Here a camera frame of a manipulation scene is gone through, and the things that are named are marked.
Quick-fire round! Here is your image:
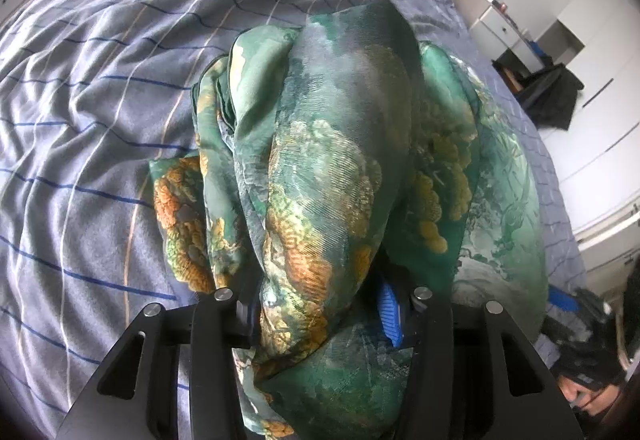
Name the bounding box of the dark cloth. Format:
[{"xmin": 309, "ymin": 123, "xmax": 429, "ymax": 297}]
[{"xmin": 492, "ymin": 50, "xmax": 586, "ymax": 131}]

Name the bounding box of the white drawer cabinet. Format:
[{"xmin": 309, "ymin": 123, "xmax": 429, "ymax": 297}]
[{"xmin": 452, "ymin": 0, "xmax": 534, "ymax": 56}]

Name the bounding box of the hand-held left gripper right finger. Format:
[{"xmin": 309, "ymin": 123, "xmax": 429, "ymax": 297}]
[{"xmin": 372, "ymin": 275, "xmax": 586, "ymax": 440}]

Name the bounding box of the green printed jacket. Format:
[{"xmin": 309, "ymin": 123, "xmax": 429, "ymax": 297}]
[{"xmin": 149, "ymin": 0, "xmax": 549, "ymax": 440}]

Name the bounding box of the person's head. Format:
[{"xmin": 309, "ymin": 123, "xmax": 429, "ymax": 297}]
[{"xmin": 550, "ymin": 335, "xmax": 632, "ymax": 421}]

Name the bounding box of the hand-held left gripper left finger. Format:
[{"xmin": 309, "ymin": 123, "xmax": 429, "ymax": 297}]
[{"xmin": 55, "ymin": 287, "xmax": 261, "ymax": 440}]

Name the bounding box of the white wardrobe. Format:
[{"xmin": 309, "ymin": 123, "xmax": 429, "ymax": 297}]
[{"xmin": 535, "ymin": 0, "xmax": 640, "ymax": 241}]

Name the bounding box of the blue striped bed sheet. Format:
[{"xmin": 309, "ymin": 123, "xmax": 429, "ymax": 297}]
[{"xmin": 0, "ymin": 0, "xmax": 588, "ymax": 440}]

